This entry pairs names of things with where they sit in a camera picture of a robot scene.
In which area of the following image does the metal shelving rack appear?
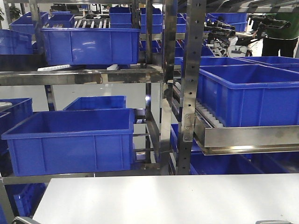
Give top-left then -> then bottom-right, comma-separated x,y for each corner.
0,0 -> 299,185

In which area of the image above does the right shelf blue bin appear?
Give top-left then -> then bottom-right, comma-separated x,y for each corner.
197,64 -> 299,127

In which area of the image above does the shelf blue bin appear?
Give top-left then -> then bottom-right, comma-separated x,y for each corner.
197,64 -> 299,127
41,28 -> 140,65

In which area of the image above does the lower front blue bin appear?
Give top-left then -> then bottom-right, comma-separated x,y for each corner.
2,108 -> 135,176

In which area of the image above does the upper shelf blue bin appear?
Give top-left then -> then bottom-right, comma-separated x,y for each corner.
41,28 -> 140,65

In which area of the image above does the person in green shirt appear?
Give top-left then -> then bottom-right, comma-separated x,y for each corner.
262,13 -> 299,58

